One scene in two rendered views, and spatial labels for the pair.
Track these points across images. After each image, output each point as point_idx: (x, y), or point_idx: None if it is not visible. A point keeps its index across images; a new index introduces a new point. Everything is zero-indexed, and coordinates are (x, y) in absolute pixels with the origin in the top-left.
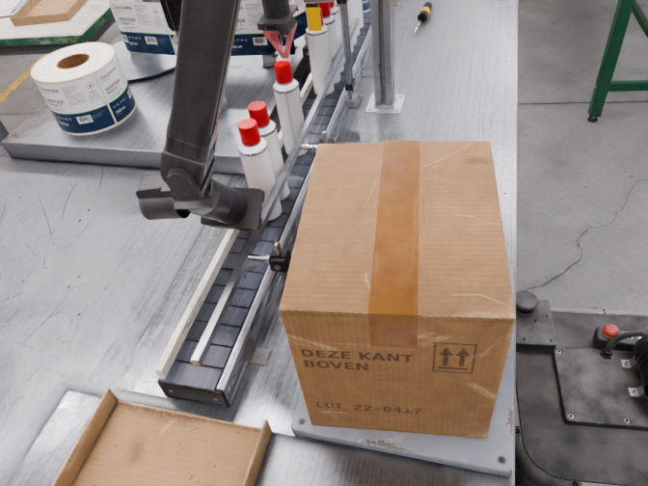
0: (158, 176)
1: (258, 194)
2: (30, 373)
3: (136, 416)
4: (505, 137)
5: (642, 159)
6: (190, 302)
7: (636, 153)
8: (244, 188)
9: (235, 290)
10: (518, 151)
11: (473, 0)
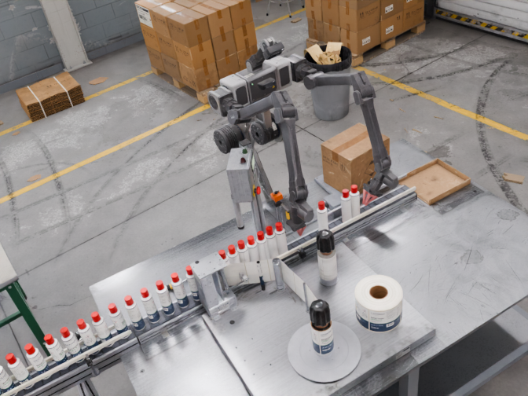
0: (390, 175)
1: (364, 183)
2: (451, 223)
3: (426, 199)
4: None
5: (90, 317)
6: (397, 196)
7: (86, 322)
8: (367, 185)
9: (383, 201)
10: (112, 372)
11: (140, 282)
